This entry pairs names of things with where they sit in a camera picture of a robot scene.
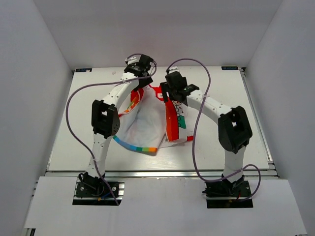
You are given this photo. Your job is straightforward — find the colourful cartoon children's jacket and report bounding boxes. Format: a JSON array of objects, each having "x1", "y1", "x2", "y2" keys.
[{"x1": 113, "y1": 86, "x2": 193, "y2": 153}]

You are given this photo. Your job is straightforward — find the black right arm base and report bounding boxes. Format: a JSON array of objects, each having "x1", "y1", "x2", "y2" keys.
[{"x1": 202, "y1": 174, "x2": 251, "y2": 198}]

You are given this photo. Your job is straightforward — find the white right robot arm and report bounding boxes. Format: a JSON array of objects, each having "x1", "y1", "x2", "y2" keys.
[{"x1": 160, "y1": 69, "x2": 252, "y2": 196}]

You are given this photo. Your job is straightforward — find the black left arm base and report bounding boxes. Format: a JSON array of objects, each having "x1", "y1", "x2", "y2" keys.
[{"x1": 75, "y1": 173, "x2": 121, "y2": 200}]

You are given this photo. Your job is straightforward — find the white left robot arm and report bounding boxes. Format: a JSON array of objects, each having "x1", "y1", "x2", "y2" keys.
[{"x1": 86, "y1": 55, "x2": 156, "y2": 178}]

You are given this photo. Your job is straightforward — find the blue label right corner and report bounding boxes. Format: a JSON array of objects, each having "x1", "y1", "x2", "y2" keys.
[{"x1": 221, "y1": 66, "x2": 239, "y2": 70}]

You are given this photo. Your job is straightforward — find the blue label corner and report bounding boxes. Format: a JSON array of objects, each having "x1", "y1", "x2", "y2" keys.
[
  {"x1": 75, "y1": 68, "x2": 92, "y2": 73},
  {"x1": 221, "y1": 66, "x2": 239, "y2": 70}
]

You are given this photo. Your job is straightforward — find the blue label left corner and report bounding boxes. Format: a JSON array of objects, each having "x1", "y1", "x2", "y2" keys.
[{"x1": 75, "y1": 68, "x2": 92, "y2": 73}]

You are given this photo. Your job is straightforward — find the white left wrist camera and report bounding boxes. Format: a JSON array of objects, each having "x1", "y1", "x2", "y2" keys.
[{"x1": 125, "y1": 56, "x2": 137, "y2": 64}]

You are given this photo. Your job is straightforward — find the aluminium right side rail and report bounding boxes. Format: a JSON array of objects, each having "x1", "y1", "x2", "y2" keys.
[{"x1": 239, "y1": 67, "x2": 274, "y2": 163}]

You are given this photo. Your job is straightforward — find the aluminium table edge rail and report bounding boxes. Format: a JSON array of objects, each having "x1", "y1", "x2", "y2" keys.
[{"x1": 45, "y1": 161, "x2": 279, "y2": 178}]

